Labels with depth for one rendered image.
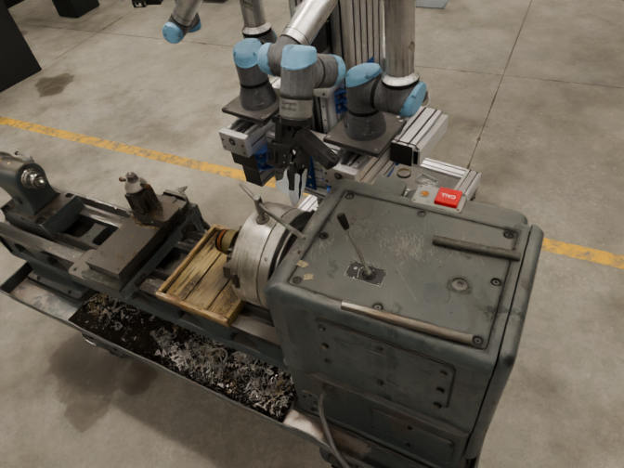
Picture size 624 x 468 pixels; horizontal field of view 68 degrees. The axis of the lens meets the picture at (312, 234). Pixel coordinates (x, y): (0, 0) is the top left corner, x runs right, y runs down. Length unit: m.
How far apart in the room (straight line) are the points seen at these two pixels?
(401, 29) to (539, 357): 1.71
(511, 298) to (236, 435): 1.58
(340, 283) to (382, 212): 0.26
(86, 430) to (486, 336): 2.06
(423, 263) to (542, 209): 2.13
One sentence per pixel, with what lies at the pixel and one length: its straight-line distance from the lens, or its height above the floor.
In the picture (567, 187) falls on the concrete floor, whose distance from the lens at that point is 3.42.
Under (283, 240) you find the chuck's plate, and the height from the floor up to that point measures 1.20.
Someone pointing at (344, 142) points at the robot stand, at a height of 1.16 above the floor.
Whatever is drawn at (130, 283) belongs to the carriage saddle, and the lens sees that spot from 1.77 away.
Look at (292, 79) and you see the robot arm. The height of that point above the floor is 1.64.
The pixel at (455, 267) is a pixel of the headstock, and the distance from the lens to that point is 1.14.
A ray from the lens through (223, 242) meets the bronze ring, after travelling 1.47.
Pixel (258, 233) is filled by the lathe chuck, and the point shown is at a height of 1.23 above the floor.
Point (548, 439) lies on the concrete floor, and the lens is 2.38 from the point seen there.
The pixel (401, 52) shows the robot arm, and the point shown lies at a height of 1.50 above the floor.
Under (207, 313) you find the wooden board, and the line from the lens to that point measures 1.57.
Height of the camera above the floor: 2.13
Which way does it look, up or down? 46 degrees down
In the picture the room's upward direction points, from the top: 10 degrees counter-clockwise
